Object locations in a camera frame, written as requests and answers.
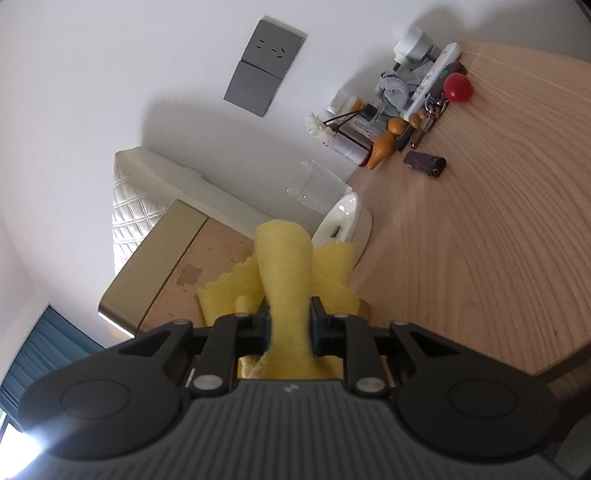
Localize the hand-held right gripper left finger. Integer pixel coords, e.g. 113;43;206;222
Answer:
117;298;271;398

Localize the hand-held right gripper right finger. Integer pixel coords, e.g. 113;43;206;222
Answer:
310;295;462;398

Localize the yellow cleaning cloth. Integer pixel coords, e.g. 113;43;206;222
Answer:
196;219;361;381

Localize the white round container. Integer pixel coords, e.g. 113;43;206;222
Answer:
311;191;373;260

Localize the brown cardboard box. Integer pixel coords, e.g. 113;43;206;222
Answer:
98;200;260;337

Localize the ribbed clear glass cup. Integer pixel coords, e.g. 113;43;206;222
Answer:
285;159;354;216

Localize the white quilted headboard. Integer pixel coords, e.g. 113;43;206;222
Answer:
113;147;274;278

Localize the orange gourd ornament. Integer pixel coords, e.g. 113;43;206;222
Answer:
366;117;413;172

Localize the dark brown small case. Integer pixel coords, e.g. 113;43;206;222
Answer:
403;151;448;179

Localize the white artificial flower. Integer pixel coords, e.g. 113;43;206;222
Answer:
304;112;336;145

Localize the blue curtain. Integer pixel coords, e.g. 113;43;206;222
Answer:
0;305;108;418

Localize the small white box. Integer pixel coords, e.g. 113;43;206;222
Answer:
326;89;366;117

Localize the metal key bunch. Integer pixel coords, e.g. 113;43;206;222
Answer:
417;91;451;131

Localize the grey crumpled cloth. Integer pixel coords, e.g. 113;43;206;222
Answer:
374;71;419;110

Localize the white remote control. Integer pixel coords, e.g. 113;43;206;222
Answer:
400;42;462;121

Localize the red ball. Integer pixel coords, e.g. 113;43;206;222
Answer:
443;73;474;103

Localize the white power adapter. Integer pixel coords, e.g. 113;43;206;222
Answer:
393;25;445;66

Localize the grey wall socket panel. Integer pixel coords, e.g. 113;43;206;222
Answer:
223;16;308;119

